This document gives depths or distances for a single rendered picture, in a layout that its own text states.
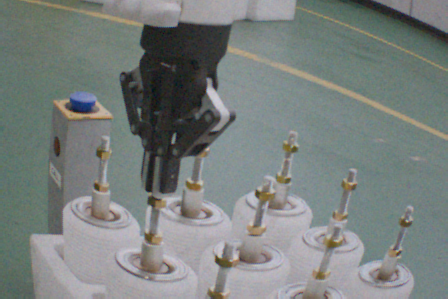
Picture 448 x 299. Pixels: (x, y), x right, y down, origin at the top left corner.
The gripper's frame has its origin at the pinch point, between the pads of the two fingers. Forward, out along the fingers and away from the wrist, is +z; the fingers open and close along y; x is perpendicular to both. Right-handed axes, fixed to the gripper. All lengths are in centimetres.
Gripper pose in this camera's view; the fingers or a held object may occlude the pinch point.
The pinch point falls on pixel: (159, 173)
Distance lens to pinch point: 73.0
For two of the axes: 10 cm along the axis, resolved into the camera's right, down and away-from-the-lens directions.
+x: -6.9, 0.9, -7.1
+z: -1.8, 9.4, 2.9
